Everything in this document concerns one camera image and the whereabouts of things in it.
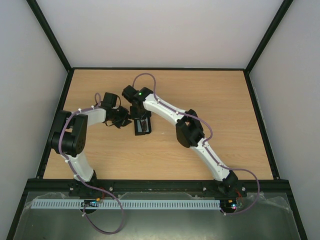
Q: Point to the light blue slotted cable duct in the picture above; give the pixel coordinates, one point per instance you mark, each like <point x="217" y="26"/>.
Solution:
<point x="129" y="204"/>

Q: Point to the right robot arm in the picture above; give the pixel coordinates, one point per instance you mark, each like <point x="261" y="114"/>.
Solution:
<point x="189" y="133"/>

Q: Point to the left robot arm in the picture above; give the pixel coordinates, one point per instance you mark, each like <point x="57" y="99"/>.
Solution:
<point x="68" y="139"/>

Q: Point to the black glasses case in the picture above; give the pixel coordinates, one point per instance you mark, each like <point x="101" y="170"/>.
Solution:
<point x="137" y="128"/>

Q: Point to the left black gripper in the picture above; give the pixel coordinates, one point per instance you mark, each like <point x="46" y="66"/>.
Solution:
<point x="124" y="122"/>

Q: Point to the control board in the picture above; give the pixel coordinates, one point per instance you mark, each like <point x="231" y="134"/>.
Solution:
<point x="91" y="203"/>
<point x="232" y="204"/>

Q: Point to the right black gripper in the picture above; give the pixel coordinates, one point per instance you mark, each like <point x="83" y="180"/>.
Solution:
<point x="140" y="117"/>

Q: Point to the right control board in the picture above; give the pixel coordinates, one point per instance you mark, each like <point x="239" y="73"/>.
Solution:
<point x="232" y="204"/>

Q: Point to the brown sunglasses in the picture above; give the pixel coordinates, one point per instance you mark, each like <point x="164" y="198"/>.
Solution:
<point x="144" y="125"/>

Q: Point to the black aluminium frame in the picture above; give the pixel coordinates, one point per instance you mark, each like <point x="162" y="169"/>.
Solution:
<point x="276" y="185"/>

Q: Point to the left control board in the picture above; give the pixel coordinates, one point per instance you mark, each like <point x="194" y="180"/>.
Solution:
<point x="91" y="203"/>

